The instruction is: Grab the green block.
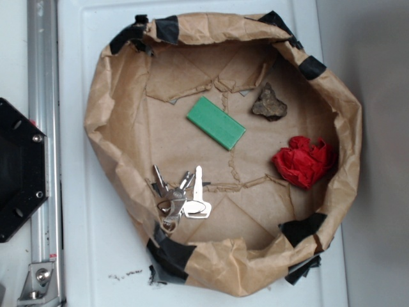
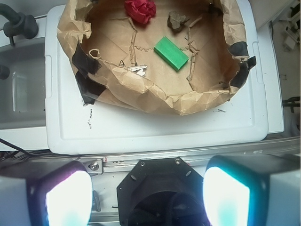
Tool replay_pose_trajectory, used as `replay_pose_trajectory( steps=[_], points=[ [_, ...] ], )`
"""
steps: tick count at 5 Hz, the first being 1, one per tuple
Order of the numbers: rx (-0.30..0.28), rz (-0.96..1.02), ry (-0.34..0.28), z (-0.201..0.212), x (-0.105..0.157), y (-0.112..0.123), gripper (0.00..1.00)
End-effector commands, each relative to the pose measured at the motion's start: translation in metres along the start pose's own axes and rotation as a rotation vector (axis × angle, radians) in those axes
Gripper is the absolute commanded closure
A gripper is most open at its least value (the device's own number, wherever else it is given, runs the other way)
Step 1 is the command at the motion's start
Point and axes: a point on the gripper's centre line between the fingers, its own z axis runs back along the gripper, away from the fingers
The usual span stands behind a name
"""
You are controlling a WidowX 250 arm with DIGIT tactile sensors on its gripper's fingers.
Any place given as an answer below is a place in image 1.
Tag crumpled red paper ball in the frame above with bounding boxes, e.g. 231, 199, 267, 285
271, 136, 337, 190

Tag green rectangular block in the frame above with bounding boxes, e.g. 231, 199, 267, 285
187, 96, 246, 150

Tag silver key bunch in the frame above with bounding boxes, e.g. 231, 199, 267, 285
153, 165, 212, 233

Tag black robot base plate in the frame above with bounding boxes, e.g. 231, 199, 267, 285
1, 98, 48, 243

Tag aluminium extrusion rail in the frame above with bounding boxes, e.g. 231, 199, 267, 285
27, 1, 66, 306

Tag white plastic tray board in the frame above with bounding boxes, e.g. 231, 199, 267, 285
58, 1, 348, 306

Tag brown paper bag tray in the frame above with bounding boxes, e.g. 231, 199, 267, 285
84, 12, 362, 297

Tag metal corner bracket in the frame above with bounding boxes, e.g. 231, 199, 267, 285
17, 262, 59, 306

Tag brown rough rock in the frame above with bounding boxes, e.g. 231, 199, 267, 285
251, 83, 288, 122

